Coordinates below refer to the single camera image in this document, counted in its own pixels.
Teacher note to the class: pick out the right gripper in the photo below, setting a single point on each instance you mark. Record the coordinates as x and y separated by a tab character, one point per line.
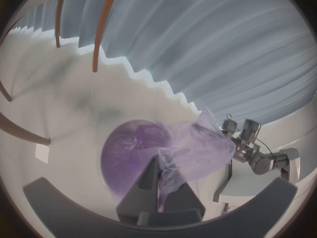
229	135

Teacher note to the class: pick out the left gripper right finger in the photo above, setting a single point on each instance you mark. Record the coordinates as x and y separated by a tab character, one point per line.
185	199

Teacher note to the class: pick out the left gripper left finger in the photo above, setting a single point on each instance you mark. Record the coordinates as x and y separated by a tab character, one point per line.
146	194

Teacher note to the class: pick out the purple plastic bag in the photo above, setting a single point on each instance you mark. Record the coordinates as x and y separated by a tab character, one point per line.
198	152

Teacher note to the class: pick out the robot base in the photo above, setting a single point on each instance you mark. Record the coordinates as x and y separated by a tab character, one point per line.
223	180

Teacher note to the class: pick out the white trash bin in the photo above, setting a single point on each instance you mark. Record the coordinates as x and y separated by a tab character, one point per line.
99	159

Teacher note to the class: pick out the pale blue curtain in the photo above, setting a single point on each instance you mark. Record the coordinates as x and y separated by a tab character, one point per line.
223	46

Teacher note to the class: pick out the white cushioned wooden chair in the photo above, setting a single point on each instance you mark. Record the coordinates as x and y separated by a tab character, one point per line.
95	63

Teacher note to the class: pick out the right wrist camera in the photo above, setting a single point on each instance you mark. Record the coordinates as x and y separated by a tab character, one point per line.
229	125

